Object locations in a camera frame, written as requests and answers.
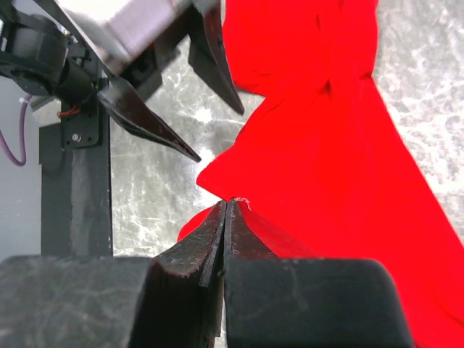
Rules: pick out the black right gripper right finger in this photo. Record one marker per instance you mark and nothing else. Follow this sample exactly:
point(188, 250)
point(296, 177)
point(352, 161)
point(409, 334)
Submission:
point(305, 302)

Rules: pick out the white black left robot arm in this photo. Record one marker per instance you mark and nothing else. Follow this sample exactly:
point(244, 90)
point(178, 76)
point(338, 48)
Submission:
point(47, 58)

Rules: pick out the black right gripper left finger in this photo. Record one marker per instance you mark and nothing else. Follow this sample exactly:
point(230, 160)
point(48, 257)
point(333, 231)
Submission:
point(171, 300)

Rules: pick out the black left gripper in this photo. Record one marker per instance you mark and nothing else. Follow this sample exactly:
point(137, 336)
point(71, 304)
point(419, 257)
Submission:
point(135, 40)

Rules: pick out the red t shirt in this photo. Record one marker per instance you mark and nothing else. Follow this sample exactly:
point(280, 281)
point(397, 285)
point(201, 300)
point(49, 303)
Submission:
point(320, 167)

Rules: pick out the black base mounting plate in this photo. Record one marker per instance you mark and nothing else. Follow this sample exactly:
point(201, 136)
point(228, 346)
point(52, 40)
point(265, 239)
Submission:
point(76, 199)

